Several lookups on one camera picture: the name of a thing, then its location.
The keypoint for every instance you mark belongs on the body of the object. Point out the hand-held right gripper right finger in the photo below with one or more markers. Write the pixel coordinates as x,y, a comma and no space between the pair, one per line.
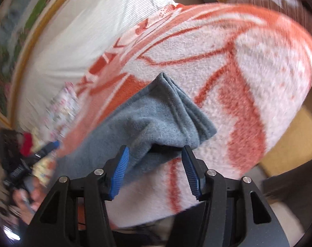
190,169

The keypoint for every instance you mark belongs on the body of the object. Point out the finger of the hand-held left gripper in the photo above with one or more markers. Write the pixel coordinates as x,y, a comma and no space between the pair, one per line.
49,148

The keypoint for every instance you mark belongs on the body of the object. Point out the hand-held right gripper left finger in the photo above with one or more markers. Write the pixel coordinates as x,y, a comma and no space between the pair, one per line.
120,169

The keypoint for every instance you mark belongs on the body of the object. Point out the grey fleece pants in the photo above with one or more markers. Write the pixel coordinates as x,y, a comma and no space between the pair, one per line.
145,123

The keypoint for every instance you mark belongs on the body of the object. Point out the person's left hand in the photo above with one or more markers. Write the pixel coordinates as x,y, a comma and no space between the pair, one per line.
27,203

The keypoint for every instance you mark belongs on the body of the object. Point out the floral pillow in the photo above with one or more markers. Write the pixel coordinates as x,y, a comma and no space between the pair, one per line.
63,108

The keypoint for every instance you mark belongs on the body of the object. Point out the orange white patterned blanket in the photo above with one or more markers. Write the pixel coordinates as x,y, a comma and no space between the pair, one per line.
197,69

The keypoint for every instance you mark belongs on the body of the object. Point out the brown cardboard box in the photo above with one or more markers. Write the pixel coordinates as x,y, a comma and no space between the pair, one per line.
295,144

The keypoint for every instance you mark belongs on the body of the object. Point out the white striped bed sheet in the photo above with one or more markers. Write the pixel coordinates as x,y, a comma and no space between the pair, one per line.
81,30

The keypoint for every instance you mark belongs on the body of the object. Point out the wooden bed frame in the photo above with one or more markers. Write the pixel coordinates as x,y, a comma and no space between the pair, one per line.
30,46

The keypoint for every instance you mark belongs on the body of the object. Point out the colourful wall poster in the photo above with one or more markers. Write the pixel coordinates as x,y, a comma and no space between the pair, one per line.
6,30

